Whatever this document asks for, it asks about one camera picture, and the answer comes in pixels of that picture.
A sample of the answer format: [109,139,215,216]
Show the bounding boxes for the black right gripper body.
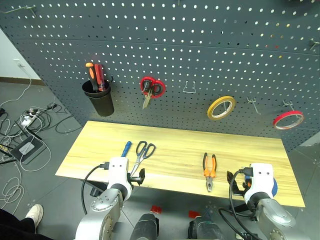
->
[232,179,249,197]

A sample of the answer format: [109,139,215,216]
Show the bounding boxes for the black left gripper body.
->
[127,172,141,187]

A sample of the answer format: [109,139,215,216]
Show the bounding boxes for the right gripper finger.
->
[226,170,236,187]

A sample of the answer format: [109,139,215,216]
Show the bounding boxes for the blue handled screwdriver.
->
[120,140,133,158]

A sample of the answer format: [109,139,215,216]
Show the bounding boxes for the orange and black pliers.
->
[202,152,217,193]

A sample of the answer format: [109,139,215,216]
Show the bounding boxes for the blue tape roll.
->
[244,174,279,198]

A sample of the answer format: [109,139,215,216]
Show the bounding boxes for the dark rounded shape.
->
[129,212,161,240]
[187,216,225,240]

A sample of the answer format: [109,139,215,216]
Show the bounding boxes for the silver double prong hook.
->
[246,96,262,116]

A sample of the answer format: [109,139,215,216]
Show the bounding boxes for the yellow tape roll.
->
[206,95,237,121]

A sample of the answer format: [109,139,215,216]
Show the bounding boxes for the black plastic cup holder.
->
[82,79,115,118]

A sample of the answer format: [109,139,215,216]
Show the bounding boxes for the red tape roll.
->
[272,110,306,131]

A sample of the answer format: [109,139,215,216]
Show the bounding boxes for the white shoe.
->
[24,203,44,228]

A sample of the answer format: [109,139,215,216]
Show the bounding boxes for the flat black box with label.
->
[9,136,47,165]

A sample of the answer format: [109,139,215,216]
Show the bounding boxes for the white power strip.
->
[20,113,36,126]

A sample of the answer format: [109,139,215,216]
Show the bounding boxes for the black trouser leg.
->
[0,208,55,240]

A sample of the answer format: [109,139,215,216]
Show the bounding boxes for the dark grey perforated pegboard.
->
[0,0,320,153]

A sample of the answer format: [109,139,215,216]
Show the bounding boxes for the long silver pegboard hook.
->
[0,6,37,18]

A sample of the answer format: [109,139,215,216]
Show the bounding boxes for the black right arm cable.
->
[218,167,255,240]

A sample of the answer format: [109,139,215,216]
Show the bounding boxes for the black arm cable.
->
[218,167,255,240]
[81,162,111,216]

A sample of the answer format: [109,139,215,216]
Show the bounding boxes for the black handled scissors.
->
[129,140,157,178]

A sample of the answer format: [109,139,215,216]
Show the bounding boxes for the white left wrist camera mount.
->
[106,156,134,201]

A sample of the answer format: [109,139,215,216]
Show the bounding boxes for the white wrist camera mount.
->
[243,163,275,205]
[106,156,134,201]

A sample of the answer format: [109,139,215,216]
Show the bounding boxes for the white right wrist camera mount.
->
[243,163,275,205]

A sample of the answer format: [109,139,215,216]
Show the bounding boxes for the black table frame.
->
[82,178,109,197]

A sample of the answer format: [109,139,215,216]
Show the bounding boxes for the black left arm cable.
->
[81,162,111,216]

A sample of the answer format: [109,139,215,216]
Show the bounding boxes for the red handled scissors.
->
[139,76,167,110]

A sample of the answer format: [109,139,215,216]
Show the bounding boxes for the black floor cable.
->
[37,107,84,135]

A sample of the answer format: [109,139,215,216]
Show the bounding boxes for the silver wire loop hook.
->
[182,80,197,95]

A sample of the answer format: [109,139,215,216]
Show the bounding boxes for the red handled screwdriver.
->
[94,63,105,92]

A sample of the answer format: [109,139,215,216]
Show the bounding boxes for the coiled white cable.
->
[1,176,25,204]

